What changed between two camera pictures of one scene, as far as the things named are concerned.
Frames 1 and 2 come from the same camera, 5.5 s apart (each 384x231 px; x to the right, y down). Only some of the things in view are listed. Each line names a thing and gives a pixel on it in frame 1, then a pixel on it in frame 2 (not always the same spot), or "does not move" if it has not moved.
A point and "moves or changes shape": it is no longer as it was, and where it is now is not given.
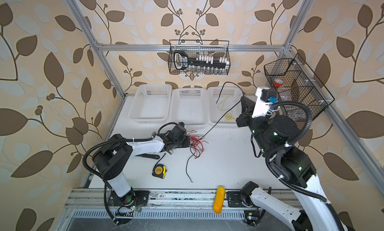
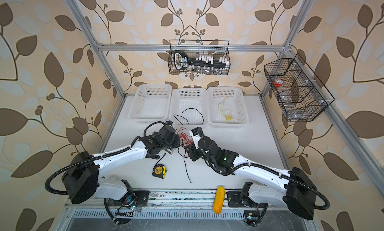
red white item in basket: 278,82 does not move
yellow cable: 228,117 does not move
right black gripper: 249,104 -> 192,151
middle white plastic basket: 190,106 does not move
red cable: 196,142 moves or changes shape
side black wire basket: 293,81 does not move
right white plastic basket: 220,100 does not move
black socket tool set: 182,61 does not move
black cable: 228,109 -> 179,115
